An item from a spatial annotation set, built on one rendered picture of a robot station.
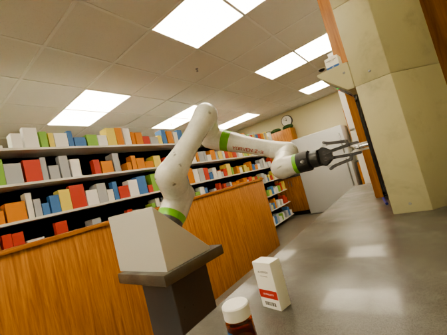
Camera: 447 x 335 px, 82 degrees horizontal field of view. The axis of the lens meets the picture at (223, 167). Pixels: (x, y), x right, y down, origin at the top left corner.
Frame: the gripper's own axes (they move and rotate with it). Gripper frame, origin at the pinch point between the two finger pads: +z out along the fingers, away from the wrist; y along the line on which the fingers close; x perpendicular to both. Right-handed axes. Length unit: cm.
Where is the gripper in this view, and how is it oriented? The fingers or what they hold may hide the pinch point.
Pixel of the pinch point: (360, 147)
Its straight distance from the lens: 117.4
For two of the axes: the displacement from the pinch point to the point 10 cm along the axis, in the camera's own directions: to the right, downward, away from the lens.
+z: 7.7, -2.4, -5.8
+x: 5.9, -0.6, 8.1
